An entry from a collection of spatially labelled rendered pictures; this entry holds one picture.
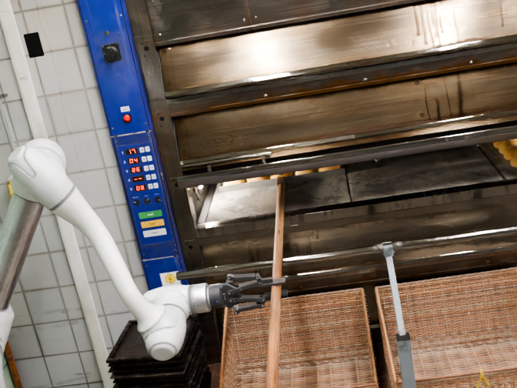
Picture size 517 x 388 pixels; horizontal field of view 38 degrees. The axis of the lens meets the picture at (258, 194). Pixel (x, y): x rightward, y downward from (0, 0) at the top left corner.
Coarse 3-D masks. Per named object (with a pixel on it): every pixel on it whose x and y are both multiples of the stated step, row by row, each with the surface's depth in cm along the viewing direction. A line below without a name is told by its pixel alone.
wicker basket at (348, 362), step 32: (224, 320) 289; (256, 320) 294; (288, 320) 293; (320, 320) 292; (352, 320) 291; (224, 352) 275; (256, 352) 295; (288, 352) 295; (352, 352) 292; (224, 384) 267; (256, 384) 287; (288, 384) 284; (320, 384) 280; (352, 384) 276
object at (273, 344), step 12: (276, 216) 279; (276, 228) 268; (276, 240) 257; (276, 252) 248; (276, 264) 239; (276, 276) 231; (276, 288) 224; (276, 300) 216; (276, 312) 210; (276, 324) 204; (276, 336) 198; (276, 348) 193; (276, 360) 188; (276, 372) 183; (276, 384) 179
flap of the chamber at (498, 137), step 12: (516, 132) 254; (432, 144) 257; (444, 144) 256; (456, 144) 256; (468, 144) 256; (360, 156) 260; (372, 156) 259; (384, 156) 259; (396, 156) 259; (276, 168) 263; (288, 168) 262; (300, 168) 262; (312, 168) 262; (192, 180) 266; (204, 180) 266; (216, 180) 265; (228, 180) 265
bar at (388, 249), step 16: (416, 240) 245; (432, 240) 244; (448, 240) 244; (464, 240) 244; (288, 256) 251; (304, 256) 249; (320, 256) 248; (336, 256) 248; (352, 256) 248; (176, 272) 255; (192, 272) 253; (208, 272) 252; (224, 272) 252; (240, 272) 252; (400, 304) 239; (400, 320) 236; (400, 336) 233; (400, 352) 233; (400, 368) 239
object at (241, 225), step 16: (416, 192) 284; (432, 192) 281; (448, 192) 278; (464, 192) 277; (480, 192) 277; (496, 192) 277; (512, 192) 276; (320, 208) 286; (336, 208) 283; (352, 208) 282; (368, 208) 281; (384, 208) 281; (400, 208) 281; (208, 224) 291; (224, 224) 288; (240, 224) 286; (256, 224) 286; (272, 224) 286; (288, 224) 285
